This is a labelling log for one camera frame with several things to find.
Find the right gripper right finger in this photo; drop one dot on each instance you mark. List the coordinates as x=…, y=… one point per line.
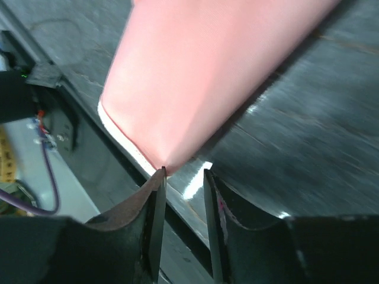
x=244, y=240

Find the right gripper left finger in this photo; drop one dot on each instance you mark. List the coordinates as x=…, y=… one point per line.
x=128, y=237

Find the light pink satin napkin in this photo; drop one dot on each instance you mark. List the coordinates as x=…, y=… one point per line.
x=182, y=68

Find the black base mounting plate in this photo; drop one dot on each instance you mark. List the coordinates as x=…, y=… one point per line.
x=81, y=37

